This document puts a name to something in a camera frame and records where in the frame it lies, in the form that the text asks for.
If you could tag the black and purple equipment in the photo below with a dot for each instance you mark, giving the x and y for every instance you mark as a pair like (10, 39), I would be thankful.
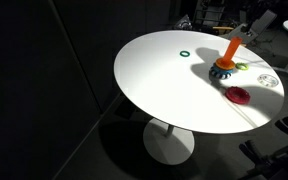
(271, 167)

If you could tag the orange ring toss peg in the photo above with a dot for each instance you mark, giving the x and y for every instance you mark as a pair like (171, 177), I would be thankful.
(233, 46)

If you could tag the white round pedestal table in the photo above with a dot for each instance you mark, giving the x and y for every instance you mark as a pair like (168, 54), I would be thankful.
(167, 75)

